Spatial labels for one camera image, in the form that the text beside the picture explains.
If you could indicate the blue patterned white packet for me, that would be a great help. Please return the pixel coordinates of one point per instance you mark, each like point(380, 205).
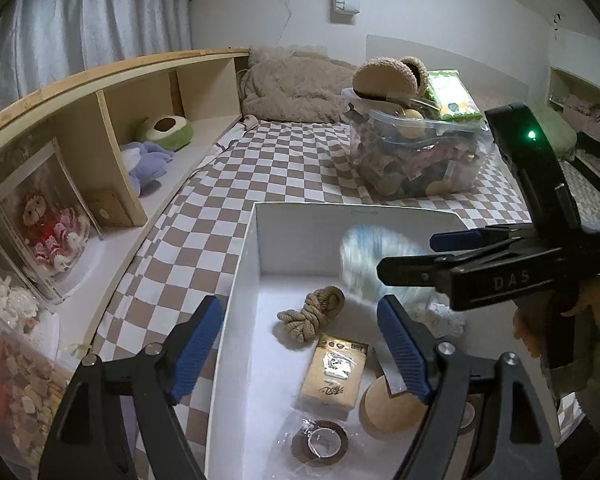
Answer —
point(370, 260)

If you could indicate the brown checkered bed sheet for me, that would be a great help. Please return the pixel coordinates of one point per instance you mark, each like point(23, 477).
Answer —
point(280, 170)

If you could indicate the person's right forearm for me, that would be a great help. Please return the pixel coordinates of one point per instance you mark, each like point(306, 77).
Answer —
point(595, 390)

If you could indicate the round wooden box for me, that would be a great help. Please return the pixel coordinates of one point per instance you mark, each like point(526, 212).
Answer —
point(387, 407)

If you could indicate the small beige roll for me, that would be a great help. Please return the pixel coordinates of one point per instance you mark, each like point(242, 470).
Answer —
point(250, 121)

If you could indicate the clear container of pet treats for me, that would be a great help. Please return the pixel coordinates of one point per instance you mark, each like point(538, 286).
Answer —
point(25, 395)

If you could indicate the green avocado plush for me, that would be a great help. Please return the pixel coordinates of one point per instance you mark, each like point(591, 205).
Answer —
point(165, 132)

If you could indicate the wooden bedside shelf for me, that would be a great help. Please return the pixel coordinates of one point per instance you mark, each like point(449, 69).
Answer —
point(80, 125)

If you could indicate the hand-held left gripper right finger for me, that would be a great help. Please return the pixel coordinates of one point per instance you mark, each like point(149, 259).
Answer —
point(402, 350)

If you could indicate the green wet wipes pack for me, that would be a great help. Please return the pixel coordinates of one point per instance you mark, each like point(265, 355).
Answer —
point(452, 95)

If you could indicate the purple plush toy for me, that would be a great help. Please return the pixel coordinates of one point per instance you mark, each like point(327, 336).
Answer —
point(147, 165)

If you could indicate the yellow tissue pack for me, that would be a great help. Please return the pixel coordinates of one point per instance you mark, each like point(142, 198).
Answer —
point(330, 385)

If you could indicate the clear plastic storage bin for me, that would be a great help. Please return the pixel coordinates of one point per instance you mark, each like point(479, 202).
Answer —
point(420, 160)

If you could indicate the display case with bear doll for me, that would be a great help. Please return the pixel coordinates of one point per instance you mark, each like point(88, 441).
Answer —
point(45, 230)

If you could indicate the brown fuzzy slipper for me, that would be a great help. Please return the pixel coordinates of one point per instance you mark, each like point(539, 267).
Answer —
point(419, 69)
point(385, 79)

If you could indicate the white lace cloth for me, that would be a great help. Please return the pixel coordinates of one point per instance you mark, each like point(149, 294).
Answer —
point(445, 320)

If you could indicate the display case with rabbit doll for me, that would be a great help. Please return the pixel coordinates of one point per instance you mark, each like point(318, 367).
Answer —
point(0, 292)

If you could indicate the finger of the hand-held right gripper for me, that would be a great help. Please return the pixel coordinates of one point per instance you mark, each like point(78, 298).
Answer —
point(452, 241)
point(410, 270)

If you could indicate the brown tape roll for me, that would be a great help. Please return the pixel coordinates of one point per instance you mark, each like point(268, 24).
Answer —
point(301, 450)

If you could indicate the beige fluffy blanket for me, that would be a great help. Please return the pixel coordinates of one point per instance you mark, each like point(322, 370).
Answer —
point(290, 85)

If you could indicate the white cardboard box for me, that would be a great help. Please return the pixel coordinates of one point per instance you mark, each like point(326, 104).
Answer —
point(280, 320)

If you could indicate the pale grey curtain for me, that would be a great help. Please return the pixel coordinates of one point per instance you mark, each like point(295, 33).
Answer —
point(80, 25)

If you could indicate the person's right hand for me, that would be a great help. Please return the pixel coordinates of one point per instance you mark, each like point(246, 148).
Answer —
point(527, 332)

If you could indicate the open closet with clothes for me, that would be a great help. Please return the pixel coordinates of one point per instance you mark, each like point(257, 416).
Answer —
point(590, 115)

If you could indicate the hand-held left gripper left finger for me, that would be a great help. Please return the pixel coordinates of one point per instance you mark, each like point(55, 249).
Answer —
point(200, 345)

